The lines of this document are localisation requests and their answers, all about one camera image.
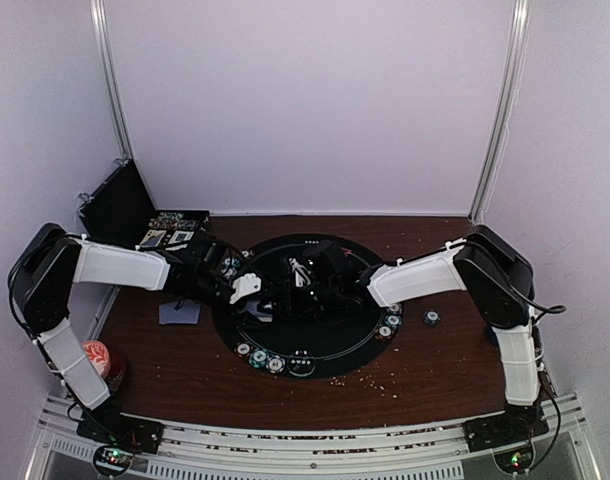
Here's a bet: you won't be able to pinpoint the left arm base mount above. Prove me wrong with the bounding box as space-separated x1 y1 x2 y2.
76 417 164 478

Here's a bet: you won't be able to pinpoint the red chip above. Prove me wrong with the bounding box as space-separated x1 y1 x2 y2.
375 325 394 341
234 342 253 358

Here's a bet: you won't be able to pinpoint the dark blue mug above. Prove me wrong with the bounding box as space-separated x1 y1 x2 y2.
485 325 498 348

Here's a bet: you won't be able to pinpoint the grey card deck box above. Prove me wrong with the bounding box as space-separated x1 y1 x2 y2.
245 300 274 316

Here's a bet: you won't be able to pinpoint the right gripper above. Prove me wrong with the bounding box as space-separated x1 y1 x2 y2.
259 279 341 322

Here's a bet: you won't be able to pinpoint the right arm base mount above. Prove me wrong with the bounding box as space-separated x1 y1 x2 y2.
463 413 549 475

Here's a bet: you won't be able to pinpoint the red patterned tin can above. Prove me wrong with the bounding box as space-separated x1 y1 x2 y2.
82 340 127 393

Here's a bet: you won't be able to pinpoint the leftover cards on table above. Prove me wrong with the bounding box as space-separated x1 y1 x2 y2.
159 302 201 326

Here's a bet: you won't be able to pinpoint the aluminium front rail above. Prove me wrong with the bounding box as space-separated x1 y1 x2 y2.
32 392 594 480

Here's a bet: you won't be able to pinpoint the black poker set case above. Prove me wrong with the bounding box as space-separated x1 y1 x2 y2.
78 159 211 247

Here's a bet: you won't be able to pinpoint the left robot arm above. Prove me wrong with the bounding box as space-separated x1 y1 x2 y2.
7 223 277 444

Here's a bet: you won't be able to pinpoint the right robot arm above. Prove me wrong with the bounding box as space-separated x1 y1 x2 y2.
272 225 566 442

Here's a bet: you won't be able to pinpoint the green chip stack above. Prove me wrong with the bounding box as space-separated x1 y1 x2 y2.
423 310 441 326

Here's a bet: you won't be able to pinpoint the round black poker mat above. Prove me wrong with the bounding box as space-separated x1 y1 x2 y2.
212 234 403 379

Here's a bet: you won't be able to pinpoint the playing card deck in case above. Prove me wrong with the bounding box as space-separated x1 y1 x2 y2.
169 231 193 245

